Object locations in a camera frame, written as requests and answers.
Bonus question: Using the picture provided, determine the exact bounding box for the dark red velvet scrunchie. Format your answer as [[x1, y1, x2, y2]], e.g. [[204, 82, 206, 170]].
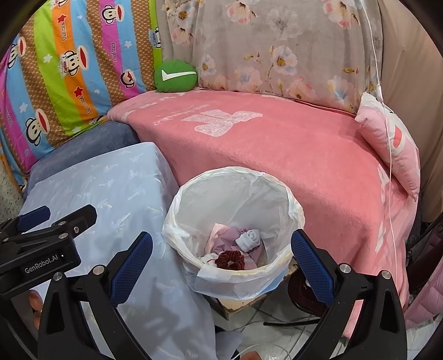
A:
[[215, 251, 245, 271]]

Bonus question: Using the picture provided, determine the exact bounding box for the green check mark cushion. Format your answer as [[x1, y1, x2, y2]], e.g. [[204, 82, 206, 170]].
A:
[[154, 60, 198, 93]]

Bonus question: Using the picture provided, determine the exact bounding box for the grey floral sheet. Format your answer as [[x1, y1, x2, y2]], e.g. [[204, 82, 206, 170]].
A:
[[155, 0, 383, 113]]

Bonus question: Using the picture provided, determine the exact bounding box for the blue grey cushion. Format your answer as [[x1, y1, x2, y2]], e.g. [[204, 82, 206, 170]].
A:
[[24, 121, 140, 198]]

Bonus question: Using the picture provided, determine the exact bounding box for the mauve purple garment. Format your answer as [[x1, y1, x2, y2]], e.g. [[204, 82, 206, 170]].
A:
[[211, 227, 264, 270]]

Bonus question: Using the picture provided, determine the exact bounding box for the pink bed blanket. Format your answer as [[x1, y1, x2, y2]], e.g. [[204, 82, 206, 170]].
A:
[[107, 89, 417, 307]]

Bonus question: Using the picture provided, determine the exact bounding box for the white cable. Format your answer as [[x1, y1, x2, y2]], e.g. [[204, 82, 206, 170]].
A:
[[359, 0, 399, 274]]

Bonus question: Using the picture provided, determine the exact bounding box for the pink cloth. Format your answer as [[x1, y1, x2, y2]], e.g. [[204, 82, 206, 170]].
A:
[[205, 223, 229, 253]]

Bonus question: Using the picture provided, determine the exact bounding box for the pink white pillow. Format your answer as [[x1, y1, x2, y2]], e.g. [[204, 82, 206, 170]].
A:
[[355, 92, 421, 199]]

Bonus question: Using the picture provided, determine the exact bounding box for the light blue tablecloth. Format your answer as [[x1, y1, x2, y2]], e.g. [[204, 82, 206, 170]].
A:
[[22, 143, 216, 359]]

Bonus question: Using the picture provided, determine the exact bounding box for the left hand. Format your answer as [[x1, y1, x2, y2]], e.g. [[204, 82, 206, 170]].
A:
[[29, 289, 43, 329]]

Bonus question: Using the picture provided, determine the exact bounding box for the grey sock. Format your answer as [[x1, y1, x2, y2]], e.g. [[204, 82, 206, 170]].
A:
[[235, 230, 261, 253]]

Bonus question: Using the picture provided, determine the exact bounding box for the colourful monkey print quilt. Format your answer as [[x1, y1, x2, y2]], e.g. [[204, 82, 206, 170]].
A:
[[1, 0, 161, 191]]

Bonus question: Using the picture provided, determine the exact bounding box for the white lined trash bin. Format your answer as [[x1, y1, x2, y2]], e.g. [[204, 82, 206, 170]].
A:
[[162, 166, 305, 301]]

